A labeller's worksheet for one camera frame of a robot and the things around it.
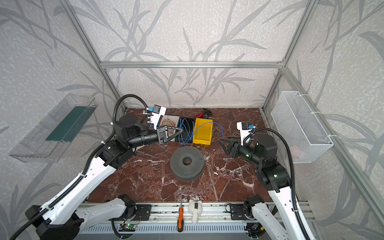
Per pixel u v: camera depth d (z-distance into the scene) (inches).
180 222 27.3
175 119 40.9
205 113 45.5
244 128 22.0
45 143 25.2
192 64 37.3
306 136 23.8
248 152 21.4
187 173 31.7
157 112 21.3
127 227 28.0
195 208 28.4
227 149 22.4
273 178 17.5
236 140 22.2
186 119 43.9
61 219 15.0
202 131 39.2
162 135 20.4
